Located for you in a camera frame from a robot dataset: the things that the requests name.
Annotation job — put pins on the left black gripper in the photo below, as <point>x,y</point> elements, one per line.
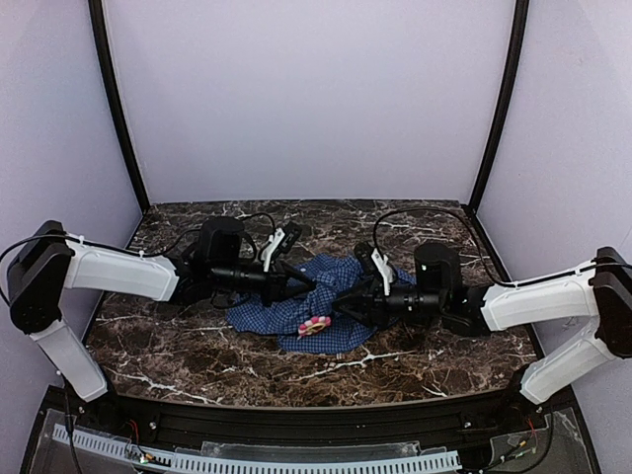
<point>276,282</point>

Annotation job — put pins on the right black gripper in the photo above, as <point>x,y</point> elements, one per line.
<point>376,303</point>

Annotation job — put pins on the blue checkered shirt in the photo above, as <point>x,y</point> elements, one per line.
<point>282,319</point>

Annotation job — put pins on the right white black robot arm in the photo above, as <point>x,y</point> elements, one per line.
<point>599,290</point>

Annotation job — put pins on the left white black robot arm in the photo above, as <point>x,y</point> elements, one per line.
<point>53,260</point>

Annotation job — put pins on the pink flower brooch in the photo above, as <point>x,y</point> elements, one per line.
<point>313,326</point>

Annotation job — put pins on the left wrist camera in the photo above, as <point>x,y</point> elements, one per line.
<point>279,243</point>

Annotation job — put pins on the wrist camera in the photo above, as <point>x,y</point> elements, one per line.
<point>376,265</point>
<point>279,243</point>

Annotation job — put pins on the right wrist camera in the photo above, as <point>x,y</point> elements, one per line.
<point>376,265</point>

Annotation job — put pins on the black aluminium front rail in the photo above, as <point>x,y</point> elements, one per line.
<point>457,421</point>

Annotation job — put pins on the white slotted cable duct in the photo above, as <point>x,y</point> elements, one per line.
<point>213,457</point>

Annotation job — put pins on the left black frame post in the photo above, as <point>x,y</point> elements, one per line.
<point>111,87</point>

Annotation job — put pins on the black frame post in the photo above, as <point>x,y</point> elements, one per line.
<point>518,29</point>
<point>111,87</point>

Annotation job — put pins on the right black frame post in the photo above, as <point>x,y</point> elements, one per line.
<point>518,29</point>

